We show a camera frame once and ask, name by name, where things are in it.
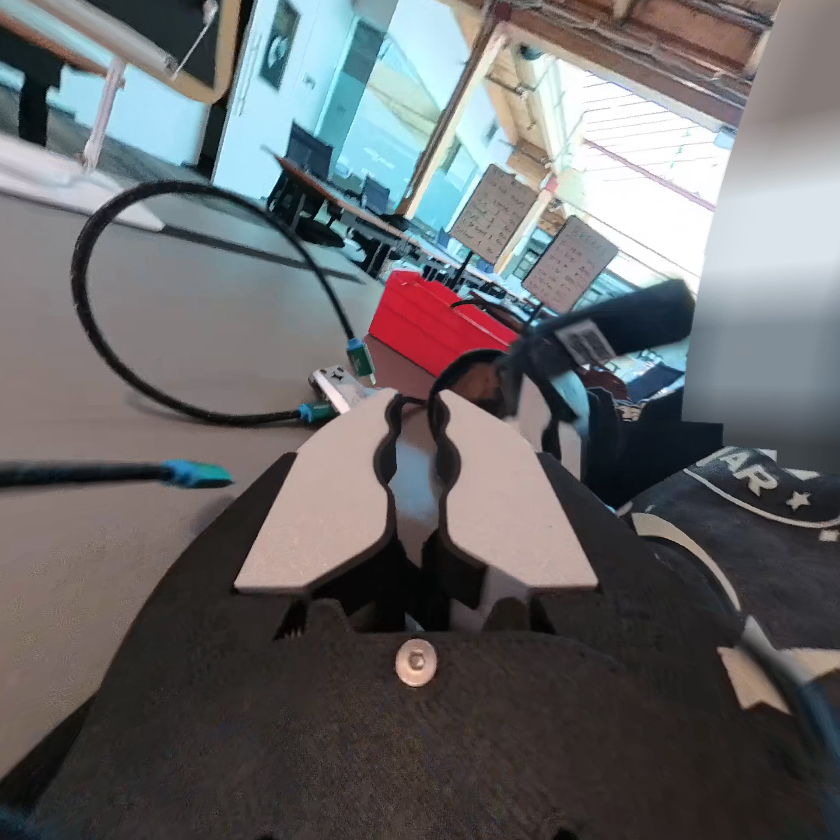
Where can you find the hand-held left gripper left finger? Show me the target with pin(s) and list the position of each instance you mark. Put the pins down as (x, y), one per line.
(315, 505)

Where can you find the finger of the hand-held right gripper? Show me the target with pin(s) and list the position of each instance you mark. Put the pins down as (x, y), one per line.
(535, 410)
(569, 436)

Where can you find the black office chair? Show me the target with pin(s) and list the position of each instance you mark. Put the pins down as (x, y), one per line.
(375, 191)
(308, 151)

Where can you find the handwritten whiteboard on stand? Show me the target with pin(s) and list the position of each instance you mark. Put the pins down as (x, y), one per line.
(492, 210)
(571, 262)

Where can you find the ceiling dome camera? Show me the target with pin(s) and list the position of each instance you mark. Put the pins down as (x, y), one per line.
(527, 51)

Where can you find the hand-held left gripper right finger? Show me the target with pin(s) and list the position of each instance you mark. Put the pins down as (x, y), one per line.
(512, 505)

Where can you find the person's right forearm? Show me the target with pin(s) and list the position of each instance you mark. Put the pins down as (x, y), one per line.
(649, 312)

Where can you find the black board on white stand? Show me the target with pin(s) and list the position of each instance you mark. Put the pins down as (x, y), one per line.
(65, 190)

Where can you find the person's printed dark shirt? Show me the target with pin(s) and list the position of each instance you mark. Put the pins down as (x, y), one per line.
(722, 571)

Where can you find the white port hub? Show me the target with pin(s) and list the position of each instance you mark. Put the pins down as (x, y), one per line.
(338, 387)

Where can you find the red plastic bin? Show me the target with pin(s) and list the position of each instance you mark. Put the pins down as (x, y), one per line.
(420, 321)

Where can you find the wooden edge office desk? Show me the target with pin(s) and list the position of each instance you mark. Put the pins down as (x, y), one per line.
(341, 203)

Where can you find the white door with dark window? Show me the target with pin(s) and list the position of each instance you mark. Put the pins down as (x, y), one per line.
(289, 118)

